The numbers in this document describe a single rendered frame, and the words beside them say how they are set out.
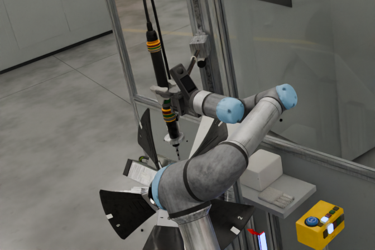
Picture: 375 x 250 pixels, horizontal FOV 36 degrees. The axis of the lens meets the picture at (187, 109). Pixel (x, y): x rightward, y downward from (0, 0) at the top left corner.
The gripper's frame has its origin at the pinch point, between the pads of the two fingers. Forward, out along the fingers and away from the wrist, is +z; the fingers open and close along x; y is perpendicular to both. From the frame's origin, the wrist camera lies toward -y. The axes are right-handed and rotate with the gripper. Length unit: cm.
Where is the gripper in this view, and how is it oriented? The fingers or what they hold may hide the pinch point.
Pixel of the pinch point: (157, 83)
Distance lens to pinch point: 193.1
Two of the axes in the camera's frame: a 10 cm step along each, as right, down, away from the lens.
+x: 7.1, -4.3, 5.6
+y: 1.8, 8.7, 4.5
